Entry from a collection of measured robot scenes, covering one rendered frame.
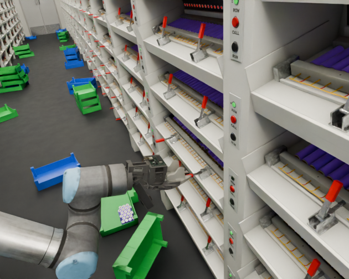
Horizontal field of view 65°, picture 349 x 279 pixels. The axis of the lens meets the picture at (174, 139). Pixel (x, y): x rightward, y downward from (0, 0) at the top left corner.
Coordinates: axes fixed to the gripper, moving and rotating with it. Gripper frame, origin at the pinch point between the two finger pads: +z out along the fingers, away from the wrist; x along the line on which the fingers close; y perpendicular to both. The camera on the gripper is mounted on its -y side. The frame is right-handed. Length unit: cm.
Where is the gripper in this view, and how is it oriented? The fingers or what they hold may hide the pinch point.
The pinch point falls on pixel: (185, 176)
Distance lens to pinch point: 89.2
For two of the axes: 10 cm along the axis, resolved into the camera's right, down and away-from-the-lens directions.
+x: -3.8, -4.4, 8.2
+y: 1.2, -9.0, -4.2
